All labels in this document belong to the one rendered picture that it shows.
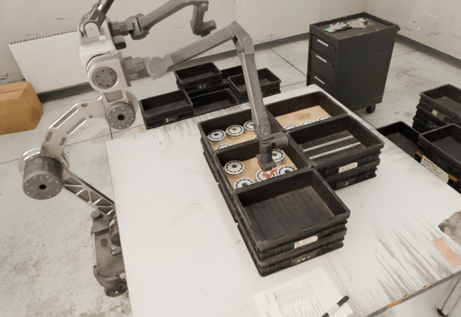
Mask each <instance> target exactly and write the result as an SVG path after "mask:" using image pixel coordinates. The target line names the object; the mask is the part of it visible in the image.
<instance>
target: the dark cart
mask: <svg viewBox="0 0 461 317"><path fill-rule="evenodd" d="M353 19H364V20H366V19H370V20H371V22H372V23H374V25H370V26H366V27H365V28H355V27H352V28H347V29H346V30H344V31H335V32H331V33H328V32H326V31H324V30H325V29H328V28H329V26H330V24H334V25H335V24H337V22H340V23H339V24H341V23H342V22H343V23H344V24H346V23H347V22H348V21H351V20H353ZM398 26H399V25H397V24H395V23H392V22H389V21H387V20H385V19H381V18H379V17H377V16H374V15H372V14H369V13H367V12H360V13H357V14H352V15H348V16H343V17H339V18H336V19H330V20H327V21H321V22H318V23H312V24H309V46H308V59H307V81H306V86H309V85H311V84H316V85H318V86H319V87H320V88H321V89H322V90H324V91H325V92H327V93H328V94H329V95H330V96H332V97H333V98H335V99H336V100H337V101H339V103H341V104H342V105H344V106H345V107H347V108H348V109H349V110H350V111H352V112H353V111H355V110H359V109H362V108H366V107H367V108H366V112H367V113H372V112H373V111H374V110H375V108H376V104H379V103H382V99H383V93H384V90H385V86H386V80H387V77H388V71H389V67H390V61H391V58H392V52H393V49H394V43H395V39H396V35H397V30H398Z"/></svg>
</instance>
